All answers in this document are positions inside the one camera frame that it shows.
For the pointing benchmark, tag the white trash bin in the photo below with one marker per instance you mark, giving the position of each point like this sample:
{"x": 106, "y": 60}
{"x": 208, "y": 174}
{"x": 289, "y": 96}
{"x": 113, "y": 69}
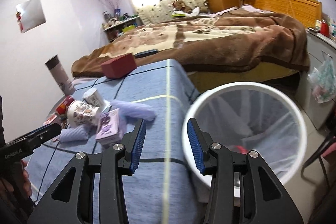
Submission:
{"x": 253, "y": 116}

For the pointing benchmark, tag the red cartoon can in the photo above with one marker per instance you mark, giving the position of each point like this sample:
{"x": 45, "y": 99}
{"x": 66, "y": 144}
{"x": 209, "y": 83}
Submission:
{"x": 61, "y": 109}

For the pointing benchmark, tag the wooden headboard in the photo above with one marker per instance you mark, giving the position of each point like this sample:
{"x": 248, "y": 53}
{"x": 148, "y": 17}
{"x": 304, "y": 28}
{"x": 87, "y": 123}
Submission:
{"x": 305, "y": 11}

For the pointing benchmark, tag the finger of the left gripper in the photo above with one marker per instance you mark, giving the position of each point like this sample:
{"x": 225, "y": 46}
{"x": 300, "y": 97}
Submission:
{"x": 43, "y": 134}

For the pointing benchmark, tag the teddy bear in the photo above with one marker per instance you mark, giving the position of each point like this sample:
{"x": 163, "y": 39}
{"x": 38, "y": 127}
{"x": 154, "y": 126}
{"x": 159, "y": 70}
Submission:
{"x": 179, "y": 5}

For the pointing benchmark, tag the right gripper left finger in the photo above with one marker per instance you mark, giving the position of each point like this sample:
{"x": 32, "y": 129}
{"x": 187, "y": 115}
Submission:
{"x": 69, "y": 199}

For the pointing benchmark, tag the grey thermos bottle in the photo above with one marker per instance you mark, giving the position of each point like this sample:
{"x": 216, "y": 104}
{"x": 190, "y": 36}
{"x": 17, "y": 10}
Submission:
{"x": 60, "y": 76}

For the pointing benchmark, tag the cluttered wooden shelf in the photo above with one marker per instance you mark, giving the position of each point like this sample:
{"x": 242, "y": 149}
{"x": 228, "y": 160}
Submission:
{"x": 115, "y": 29}

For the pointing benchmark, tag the purple branch vase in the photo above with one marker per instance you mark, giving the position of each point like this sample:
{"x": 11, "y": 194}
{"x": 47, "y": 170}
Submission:
{"x": 111, "y": 5}

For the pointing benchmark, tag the pink strawberry milk carton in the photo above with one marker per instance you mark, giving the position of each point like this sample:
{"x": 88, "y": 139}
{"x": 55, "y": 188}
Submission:
{"x": 53, "y": 118}

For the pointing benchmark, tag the grey side cabinet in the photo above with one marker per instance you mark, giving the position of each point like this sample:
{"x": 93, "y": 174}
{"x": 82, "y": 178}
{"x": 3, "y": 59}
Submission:
{"x": 319, "y": 48}

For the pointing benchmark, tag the white yogurt cup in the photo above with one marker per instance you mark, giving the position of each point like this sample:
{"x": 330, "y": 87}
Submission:
{"x": 93, "y": 97}

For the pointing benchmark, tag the black metal chair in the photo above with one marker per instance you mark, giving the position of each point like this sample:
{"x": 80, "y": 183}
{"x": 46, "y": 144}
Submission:
{"x": 318, "y": 170}

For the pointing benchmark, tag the left hand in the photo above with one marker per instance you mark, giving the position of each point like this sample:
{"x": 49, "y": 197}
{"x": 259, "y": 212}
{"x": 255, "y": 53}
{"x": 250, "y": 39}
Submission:
{"x": 6, "y": 187}

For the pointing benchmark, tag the black remote control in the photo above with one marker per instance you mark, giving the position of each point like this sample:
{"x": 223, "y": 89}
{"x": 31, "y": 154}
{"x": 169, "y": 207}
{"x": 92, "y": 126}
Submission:
{"x": 146, "y": 53}

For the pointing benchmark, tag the red cup on cabinet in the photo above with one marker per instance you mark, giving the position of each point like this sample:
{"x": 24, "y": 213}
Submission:
{"x": 324, "y": 28}

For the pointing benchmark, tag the clear plastic cola bottle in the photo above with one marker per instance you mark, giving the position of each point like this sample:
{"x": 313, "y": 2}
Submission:
{"x": 237, "y": 149}

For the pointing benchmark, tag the hanging plastic bag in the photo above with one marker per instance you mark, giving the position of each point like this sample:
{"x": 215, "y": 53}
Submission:
{"x": 322, "y": 80}

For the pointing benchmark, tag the patterned paper cup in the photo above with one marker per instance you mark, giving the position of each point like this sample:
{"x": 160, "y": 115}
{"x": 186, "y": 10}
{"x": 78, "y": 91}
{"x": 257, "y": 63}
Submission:
{"x": 79, "y": 113}

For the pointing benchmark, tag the lavender foam net sleeve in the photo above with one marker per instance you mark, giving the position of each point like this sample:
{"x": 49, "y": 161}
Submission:
{"x": 133, "y": 110}

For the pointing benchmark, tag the dark red box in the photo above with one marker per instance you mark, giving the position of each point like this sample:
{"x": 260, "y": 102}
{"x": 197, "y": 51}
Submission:
{"x": 119, "y": 67}

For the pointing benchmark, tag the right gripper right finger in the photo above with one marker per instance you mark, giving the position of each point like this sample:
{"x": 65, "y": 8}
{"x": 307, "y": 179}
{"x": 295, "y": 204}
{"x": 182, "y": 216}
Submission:
{"x": 244, "y": 189}

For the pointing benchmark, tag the purple carton box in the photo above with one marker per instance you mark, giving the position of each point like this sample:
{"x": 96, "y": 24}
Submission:
{"x": 111, "y": 127}

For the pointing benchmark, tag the blue patterned tablecloth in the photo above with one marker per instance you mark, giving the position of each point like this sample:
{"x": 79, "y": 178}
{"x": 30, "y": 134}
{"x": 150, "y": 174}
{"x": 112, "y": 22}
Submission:
{"x": 143, "y": 178}

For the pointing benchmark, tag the brown bed blanket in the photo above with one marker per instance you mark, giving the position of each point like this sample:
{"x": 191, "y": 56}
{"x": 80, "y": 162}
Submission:
{"x": 237, "y": 41}

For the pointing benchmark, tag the wall mirror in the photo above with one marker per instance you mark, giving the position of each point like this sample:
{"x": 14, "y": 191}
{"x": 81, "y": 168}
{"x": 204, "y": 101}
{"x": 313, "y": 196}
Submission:
{"x": 29, "y": 15}

